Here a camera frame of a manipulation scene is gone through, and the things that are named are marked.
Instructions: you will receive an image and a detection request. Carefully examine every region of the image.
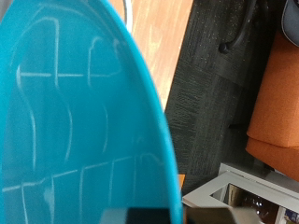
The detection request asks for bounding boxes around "orange upholstered chair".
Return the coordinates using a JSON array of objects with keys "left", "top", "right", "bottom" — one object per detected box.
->
[{"left": 245, "top": 29, "right": 299, "bottom": 183}]

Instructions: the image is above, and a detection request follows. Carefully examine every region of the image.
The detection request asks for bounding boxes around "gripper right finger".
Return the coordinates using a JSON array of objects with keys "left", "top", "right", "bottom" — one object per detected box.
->
[{"left": 186, "top": 206, "right": 264, "bottom": 224}]

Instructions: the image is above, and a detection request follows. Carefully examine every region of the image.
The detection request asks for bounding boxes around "white framed panel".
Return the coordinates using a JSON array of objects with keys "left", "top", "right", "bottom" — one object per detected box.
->
[{"left": 181, "top": 161, "right": 299, "bottom": 224}]

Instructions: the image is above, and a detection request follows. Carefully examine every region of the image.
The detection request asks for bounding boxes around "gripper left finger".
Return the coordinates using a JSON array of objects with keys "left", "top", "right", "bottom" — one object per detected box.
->
[{"left": 99, "top": 207, "right": 172, "bottom": 224}]

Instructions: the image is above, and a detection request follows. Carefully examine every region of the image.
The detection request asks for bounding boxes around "black curved bar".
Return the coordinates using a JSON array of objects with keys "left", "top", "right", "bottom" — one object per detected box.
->
[{"left": 218, "top": 0, "right": 260, "bottom": 54}]

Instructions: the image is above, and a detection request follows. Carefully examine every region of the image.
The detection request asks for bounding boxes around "dark grey cushion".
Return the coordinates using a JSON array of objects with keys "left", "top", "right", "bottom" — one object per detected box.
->
[{"left": 280, "top": 0, "right": 299, "bottom": 48}]

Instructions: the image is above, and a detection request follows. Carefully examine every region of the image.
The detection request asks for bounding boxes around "blue plate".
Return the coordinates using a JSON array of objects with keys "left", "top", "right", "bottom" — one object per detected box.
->
[{"left": 0, "top": 0, "right": 184, "bottom": 224}]

